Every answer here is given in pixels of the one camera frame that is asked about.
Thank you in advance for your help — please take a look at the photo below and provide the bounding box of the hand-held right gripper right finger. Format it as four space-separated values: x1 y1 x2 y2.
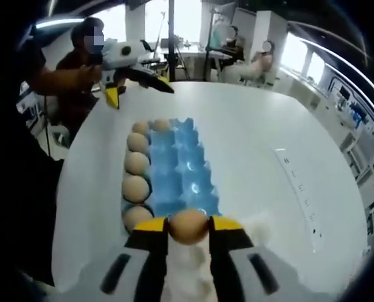
208 215 331 302

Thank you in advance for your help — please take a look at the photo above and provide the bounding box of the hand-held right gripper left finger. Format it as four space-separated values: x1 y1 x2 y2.
53 216 171 302

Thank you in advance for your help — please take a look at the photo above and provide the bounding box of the brown chicken egg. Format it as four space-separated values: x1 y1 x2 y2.
169 210 212 245
127 132 150 152
123 204 155 232
132 121 150 135
150 118 171 131
124 152 150 174
122 174 150 202

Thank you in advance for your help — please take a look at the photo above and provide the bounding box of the blue egg tray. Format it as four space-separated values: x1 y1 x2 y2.
120 118 221 233

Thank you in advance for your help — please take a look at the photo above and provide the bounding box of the person's left hand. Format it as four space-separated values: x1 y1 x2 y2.
78 64 105 94

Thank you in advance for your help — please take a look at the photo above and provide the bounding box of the black tripod stand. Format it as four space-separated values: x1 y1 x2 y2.
167 0 191 81

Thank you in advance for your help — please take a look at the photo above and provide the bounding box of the white office desk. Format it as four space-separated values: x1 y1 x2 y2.
142 50 235 83

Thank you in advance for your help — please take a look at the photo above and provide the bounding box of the teal panel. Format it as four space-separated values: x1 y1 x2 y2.
211 24 229 48

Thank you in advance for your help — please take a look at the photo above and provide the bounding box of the white table socket strip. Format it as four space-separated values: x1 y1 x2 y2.
273 147 322 254

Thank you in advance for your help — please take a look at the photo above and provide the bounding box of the white table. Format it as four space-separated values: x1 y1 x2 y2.
50 81 369 302

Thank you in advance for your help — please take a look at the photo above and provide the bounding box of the person's black clothed torso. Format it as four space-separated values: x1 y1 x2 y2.
3 28 65 287

